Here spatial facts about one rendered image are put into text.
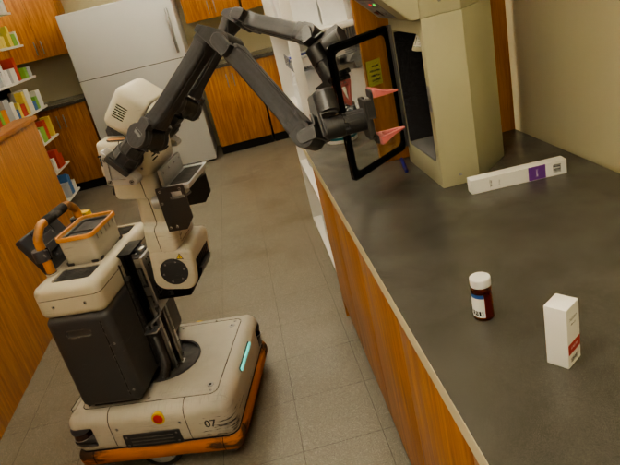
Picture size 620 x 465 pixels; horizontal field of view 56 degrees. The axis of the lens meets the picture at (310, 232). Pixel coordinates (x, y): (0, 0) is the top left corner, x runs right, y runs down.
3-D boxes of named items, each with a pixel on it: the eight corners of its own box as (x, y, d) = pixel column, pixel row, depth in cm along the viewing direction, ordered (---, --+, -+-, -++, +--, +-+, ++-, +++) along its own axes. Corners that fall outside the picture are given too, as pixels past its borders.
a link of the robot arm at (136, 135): (220, 20, 170) (198, 9, 161) (250, 46, 165) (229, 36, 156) (146, 141, 184) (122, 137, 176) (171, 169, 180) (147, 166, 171)
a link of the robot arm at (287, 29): (249, 33, 209) (226, 18, 201) (256, 18, 208) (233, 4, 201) (326, 54, 180) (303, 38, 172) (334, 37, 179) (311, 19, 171)
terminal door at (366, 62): (406, 148, 193) (387, 24, 178) (354, 183, 173) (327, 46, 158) (404, 148, 194) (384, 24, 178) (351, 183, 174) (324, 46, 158)
